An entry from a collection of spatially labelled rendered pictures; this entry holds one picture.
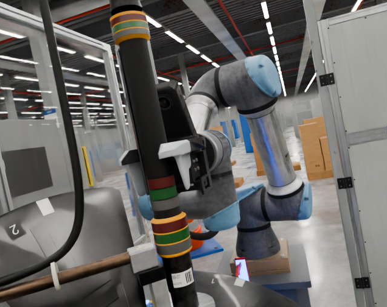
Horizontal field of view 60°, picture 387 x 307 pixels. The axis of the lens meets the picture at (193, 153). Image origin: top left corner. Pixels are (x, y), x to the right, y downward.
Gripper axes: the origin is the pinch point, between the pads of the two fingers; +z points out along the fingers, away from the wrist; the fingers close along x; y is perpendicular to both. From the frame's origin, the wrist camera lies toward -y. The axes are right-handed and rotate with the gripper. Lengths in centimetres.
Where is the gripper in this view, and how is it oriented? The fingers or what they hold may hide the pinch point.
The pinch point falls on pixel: (143, 151)
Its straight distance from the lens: 38.0
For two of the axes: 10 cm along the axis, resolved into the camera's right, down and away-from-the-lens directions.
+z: -2.8, 0.9, -9.6
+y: 1.9, 9.8, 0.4
